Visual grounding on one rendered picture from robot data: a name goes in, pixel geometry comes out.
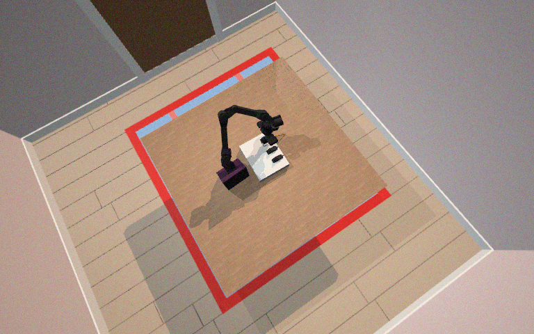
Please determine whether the black micro servo with orange cable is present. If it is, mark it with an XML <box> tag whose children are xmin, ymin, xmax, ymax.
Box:
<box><xmin>260</xmin><ymin>134</ymin><xmax>285</xmax><ymax>144</ymax></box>

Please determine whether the white flat rectangular block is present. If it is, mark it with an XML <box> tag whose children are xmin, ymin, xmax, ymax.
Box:
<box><xmin>239</xmin><ymin>134</ymin><xmax>289</xmax><ymax>182</ymax></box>

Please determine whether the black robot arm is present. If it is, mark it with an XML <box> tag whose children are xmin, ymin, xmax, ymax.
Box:
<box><xmin>218</xmin><ymin>105</ymin><xmax>284</xmax><ymax>174</ymax></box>

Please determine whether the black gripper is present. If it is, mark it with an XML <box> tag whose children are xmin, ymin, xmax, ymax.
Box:
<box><xmin>257</xmin><ymin>120</ymin><xmax>278</xmax><ymax>146</ymax></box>

